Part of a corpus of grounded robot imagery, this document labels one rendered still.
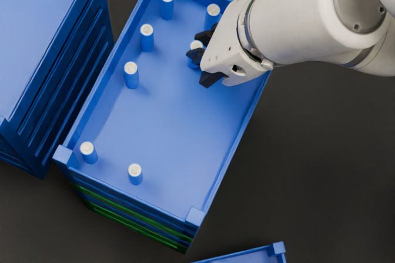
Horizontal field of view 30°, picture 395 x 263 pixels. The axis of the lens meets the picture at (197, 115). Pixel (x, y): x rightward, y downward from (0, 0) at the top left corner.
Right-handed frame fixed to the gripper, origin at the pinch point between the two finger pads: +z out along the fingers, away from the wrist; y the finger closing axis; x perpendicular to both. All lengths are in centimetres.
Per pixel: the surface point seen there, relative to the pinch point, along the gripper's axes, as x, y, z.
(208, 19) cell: 0.4, 4.8, 3.1
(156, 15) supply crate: 5.0, 4.1, 10.7
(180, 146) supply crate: -4.9, -11.6, 6.0
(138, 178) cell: -0.4, -18.6, 3.0
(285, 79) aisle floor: -32, 18, 38
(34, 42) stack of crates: 16.2, -4.8, 24.6
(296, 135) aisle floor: -37, 8, 36
